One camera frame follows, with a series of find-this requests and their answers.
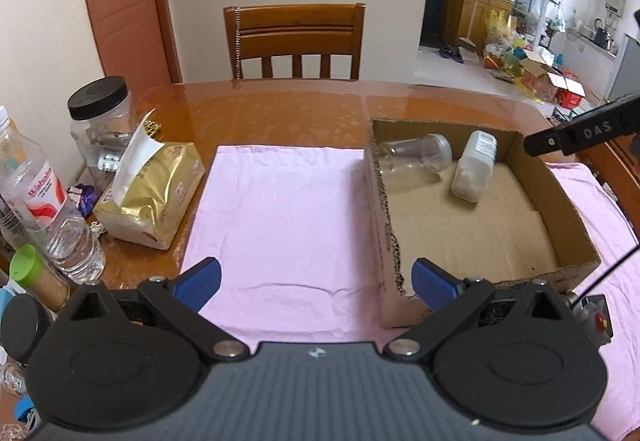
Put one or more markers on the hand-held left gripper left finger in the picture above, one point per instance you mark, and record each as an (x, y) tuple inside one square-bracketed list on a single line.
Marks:
[(200, 278)]

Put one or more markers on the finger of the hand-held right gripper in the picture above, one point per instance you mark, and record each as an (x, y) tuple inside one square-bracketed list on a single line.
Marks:
[(590, 128)]

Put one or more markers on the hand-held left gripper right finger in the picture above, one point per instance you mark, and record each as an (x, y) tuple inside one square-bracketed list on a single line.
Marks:
[(435, 286)]

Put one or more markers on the cardboard box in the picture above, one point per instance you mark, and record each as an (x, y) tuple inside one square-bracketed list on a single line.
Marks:
[(475, 231)]

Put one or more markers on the red box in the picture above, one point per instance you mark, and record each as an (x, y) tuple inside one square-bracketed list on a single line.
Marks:
[(570, 98)]

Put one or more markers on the wooden chair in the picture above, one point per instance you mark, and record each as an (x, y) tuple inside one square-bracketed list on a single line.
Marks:
[(612, 176), (295, 31)]

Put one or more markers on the open cardboard carton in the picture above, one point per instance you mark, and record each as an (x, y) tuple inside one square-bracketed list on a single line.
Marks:
[(547, 76)]

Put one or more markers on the grey refrigerator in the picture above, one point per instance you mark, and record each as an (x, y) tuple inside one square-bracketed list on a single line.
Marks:
[(627, 68)]

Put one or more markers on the gold tissue pack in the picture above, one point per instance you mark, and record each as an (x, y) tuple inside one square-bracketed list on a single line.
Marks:
[(155, 191)]

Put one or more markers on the pink towel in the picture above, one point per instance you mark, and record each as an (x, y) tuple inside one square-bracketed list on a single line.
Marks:
[(280, 221)]

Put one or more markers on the white plastic bottle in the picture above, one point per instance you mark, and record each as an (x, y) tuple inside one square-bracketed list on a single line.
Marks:
[(472, 171)]

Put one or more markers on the clear plastic cup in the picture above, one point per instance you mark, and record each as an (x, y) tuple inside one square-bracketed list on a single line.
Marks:
[(420, 153)]

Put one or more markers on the yellow plastic bag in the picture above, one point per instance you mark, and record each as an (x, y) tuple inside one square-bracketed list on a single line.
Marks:
[(497, 26)]

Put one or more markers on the metal shelf rack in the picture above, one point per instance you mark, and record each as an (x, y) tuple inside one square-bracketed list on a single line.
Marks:
[(532, 1)]

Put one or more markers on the purple candy wrapper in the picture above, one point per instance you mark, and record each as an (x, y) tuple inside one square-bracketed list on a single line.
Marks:
[(85, 198)]

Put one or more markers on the broom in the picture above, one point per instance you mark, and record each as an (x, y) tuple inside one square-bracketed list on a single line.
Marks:
[(470, 38)]

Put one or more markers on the wooden cabinet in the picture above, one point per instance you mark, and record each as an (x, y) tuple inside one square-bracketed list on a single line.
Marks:
[(492, 13)]

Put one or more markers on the pair of slippers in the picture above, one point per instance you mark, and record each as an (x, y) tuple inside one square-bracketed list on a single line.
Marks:
[(452, 54)]

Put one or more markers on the small grey device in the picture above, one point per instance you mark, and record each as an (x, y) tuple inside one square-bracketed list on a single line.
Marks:
[(595, 321)]

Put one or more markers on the green lid jar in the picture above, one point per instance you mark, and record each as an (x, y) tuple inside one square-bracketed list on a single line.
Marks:
[(30, 266)]

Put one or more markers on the water bottle red label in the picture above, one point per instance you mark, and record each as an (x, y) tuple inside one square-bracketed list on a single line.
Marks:
[(40, 201)]

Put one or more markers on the small black lid jar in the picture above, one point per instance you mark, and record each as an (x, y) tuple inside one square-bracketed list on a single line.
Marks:
[(22, 326)]

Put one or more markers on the clear jar black lid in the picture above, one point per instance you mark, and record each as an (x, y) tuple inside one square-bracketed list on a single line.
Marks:
[(100, 98)]

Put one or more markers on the brown wooden door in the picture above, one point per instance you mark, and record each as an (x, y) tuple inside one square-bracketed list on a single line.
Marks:
[(125, 11)]

